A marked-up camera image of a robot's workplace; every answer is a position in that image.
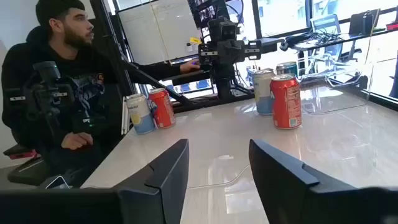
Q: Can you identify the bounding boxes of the white whiteboard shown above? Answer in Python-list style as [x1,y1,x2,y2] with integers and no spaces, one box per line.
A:
[118,0,203,65]

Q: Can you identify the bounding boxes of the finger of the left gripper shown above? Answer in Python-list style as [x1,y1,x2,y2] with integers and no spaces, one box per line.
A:
[198,43,218,65]
[244,39,262,60]

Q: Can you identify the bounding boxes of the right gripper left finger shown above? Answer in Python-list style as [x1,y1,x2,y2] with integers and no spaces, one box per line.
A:
[0,138,190,224]

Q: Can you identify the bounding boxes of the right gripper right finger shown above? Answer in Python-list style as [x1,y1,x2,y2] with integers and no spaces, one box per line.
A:
[248,138,398,224]

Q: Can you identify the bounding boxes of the clear plastic bin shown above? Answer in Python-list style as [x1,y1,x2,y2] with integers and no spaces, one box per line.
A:
[297,60,373,116]

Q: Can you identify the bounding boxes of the person's hand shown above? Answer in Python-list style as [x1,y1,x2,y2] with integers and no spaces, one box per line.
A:
[61,132,94,151]
[179,58,201,75]

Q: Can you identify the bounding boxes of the red Fanta soda can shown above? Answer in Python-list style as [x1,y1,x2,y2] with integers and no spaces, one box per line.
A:
[269,73,303,130]
[147,87,177,129]

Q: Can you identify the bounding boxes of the black office chair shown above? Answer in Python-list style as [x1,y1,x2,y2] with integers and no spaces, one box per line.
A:
[2,144,50,187]

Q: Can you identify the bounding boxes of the black smartphone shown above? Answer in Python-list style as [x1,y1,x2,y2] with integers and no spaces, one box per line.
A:
[45,175,72,190]

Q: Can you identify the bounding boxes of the black window-side desk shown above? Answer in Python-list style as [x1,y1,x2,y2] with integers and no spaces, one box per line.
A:
[257,26,398,54]

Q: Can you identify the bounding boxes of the black monitor screen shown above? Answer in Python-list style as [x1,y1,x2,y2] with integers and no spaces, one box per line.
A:
[188,0,231,29]

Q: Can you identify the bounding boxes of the blue silver slim can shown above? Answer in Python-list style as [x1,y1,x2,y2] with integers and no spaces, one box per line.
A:
[275,61,299,77]

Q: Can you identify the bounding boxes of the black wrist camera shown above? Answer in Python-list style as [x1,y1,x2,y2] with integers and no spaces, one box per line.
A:
[208,17,240,43]

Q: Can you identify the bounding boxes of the white light-blue soda can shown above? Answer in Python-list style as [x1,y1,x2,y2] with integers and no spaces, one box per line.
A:
[252,68,276,116]
[125,93,157,135]

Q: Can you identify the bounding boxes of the grey mesh office chair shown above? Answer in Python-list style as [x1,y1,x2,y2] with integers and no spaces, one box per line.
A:
[309,14,358,68]

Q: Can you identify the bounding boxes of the tangled black cables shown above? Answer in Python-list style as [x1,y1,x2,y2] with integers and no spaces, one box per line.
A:
[279,30,343,50]

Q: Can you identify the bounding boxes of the person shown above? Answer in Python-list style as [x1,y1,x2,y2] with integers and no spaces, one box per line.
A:
[1,0,201,187]

